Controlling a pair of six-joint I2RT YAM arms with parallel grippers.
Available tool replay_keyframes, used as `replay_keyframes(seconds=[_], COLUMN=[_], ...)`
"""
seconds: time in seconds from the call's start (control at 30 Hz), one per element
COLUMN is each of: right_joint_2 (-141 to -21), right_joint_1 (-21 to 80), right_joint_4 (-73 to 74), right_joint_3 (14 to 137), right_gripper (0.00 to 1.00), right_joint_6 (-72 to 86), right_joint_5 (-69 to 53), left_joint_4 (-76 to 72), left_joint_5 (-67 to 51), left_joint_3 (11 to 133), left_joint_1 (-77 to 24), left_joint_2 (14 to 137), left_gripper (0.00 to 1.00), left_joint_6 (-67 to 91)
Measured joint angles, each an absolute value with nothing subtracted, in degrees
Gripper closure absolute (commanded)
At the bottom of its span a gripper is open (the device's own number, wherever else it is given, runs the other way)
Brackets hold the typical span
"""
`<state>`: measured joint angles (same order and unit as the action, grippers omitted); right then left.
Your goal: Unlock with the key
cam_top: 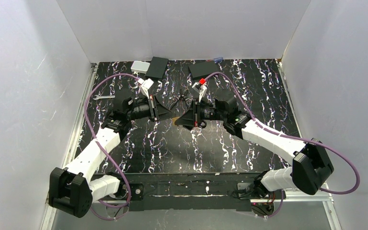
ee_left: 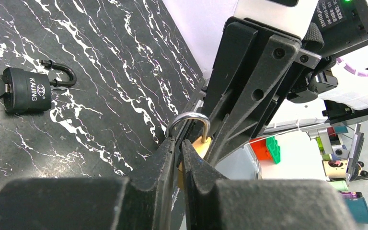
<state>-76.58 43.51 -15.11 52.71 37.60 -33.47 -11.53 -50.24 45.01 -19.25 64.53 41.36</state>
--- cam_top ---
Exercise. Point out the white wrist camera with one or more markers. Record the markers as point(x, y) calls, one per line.
point(200, 88)
point(144, 86)

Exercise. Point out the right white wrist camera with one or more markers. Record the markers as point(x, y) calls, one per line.
point(200, 88)

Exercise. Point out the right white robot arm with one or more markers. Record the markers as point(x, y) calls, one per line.
point(309, 162)

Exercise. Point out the black box right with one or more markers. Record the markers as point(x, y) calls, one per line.
point(202, 69)

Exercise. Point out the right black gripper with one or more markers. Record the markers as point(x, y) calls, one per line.
point(196, 113)

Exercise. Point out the black box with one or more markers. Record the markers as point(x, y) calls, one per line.
point(202, 69)
point(157, 68)

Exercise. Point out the silver open-end wrench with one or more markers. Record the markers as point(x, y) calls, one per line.
point(100, 97)

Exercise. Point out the black padlock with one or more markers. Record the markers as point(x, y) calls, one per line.
point(201, 125)

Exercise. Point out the white rectangular box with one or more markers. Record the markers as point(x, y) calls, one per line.
point(140, 67)

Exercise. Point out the black handled pliers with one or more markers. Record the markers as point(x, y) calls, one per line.
point(181, 97)

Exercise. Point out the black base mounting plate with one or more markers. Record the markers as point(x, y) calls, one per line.
point(199, 191)

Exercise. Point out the blue transparent small item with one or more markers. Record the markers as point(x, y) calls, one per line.
point(216, 60)

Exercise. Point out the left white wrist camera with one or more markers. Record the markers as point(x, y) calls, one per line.
point(144, 86)

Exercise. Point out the black box left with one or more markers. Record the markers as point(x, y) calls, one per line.
point(157, 68)

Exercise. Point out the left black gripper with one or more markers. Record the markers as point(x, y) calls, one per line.
point(153, 108)

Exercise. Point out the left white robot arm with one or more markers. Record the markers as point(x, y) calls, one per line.
point(72, 189)

